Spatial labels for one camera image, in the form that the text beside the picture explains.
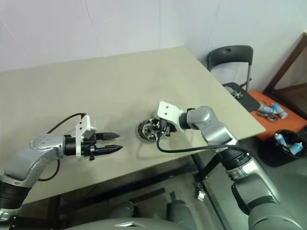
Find table caster wheel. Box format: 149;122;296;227
194;182;206;200

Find brown wooden frame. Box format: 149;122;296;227
262;32;307;114

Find grey robot torso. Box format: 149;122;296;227
56;210;251;230

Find grey motor housing copper windings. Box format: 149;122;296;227
137;118;170;144

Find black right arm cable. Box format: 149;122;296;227
156;119;238;153

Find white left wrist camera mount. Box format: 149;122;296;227
75;115;97;159

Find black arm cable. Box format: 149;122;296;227
37;113;87;182
156;119;238;153

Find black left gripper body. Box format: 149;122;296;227
81;130;99;161

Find orange stool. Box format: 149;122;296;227
248;90;307;142

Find black waste bin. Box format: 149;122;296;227
270;129;307;168

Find blue white tube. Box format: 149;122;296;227
274;133;288;147
288;142;304;155
258;102;273;116
271;103;288;118

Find dark rounded robot leg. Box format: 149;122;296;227
166;191;194;222
109;201;135;217

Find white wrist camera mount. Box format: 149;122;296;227
75;115;97;159
157;101;184;132

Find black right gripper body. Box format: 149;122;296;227
157;117;178;138

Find black table frame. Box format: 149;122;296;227
49;153;225;209

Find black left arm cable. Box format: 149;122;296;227
37;113;87;182

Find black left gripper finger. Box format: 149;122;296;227
96;131;120;141
95;144;124;157

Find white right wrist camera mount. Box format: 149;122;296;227
157;101;184;132

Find metal spoked part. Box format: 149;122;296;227
224;85;243;99

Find black folding chair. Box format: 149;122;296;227
207;45;261;113

